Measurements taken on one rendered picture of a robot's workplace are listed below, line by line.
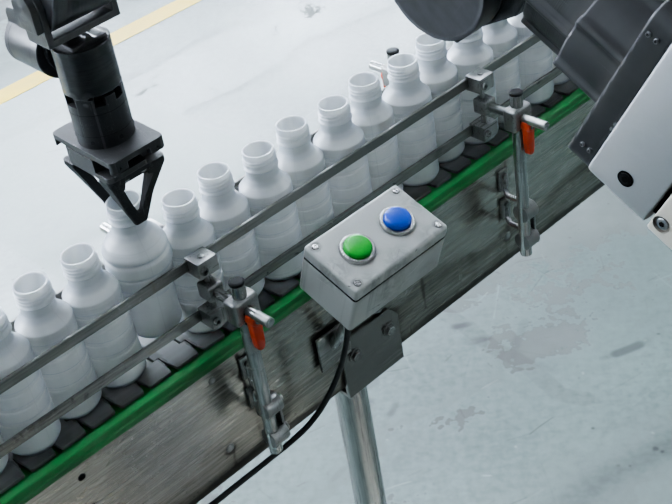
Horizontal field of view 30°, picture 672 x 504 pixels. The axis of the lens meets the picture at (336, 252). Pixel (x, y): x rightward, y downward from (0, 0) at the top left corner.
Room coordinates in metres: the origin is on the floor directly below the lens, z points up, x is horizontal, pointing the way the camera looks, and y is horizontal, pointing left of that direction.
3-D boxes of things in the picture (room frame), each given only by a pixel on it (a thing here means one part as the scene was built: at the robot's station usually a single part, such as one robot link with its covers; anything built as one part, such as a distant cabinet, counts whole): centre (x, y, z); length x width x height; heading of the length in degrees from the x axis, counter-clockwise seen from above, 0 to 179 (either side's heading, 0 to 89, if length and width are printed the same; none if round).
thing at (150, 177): (1.08, 0.20, 1.22); 0.07 x 0.07 x 0.09; 38
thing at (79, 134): (1.08, 0.20, 1.29); 0.10 x 0.07 x 0.07; 38
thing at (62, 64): (1.08, 0.20, 1.36); 0.07 x 0.06 x 0.07; 38
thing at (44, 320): (1.01, 0.30, 1.08); 0.06 x 0.06 x 0.17
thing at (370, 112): (1.31, -0.07, 1.08); 0.06 x 0.06 x 0.17
